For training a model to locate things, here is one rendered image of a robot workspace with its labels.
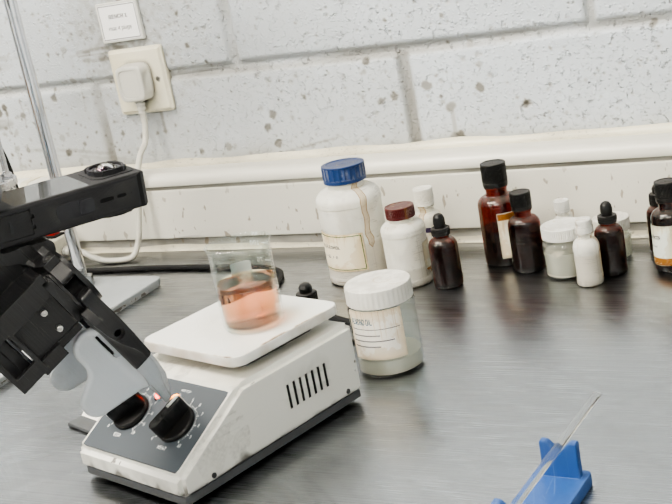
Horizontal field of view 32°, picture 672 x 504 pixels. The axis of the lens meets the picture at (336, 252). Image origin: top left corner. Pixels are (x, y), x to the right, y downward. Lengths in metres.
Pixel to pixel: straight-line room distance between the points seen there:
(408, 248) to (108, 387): 0.48
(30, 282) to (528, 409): 0.39
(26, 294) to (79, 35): 0.87
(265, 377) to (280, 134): 0.61
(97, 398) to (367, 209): 0.50
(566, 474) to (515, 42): 0.63
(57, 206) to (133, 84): 0.76
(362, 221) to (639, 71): 0.33
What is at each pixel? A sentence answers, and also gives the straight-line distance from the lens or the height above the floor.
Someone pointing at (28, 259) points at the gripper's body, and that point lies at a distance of 0.78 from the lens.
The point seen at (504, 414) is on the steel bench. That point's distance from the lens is 0.92.
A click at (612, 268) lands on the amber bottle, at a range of 1.17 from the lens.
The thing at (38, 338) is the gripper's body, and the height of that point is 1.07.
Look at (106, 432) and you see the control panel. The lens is 0.94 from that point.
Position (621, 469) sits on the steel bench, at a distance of 0.82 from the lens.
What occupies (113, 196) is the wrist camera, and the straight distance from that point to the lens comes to 0.79.
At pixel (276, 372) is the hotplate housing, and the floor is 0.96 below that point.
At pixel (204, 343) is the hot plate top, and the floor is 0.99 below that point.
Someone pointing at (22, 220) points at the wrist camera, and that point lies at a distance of 0.77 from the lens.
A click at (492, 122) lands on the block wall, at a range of 1.33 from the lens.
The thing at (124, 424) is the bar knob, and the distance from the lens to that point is 0.92.
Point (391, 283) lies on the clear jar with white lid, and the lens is 1.00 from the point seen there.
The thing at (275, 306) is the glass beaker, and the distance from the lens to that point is 0.92.
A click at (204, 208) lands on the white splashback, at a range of 1.49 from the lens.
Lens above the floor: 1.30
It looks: 17 degrees down
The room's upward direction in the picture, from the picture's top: 11 degrees counter-clockwise
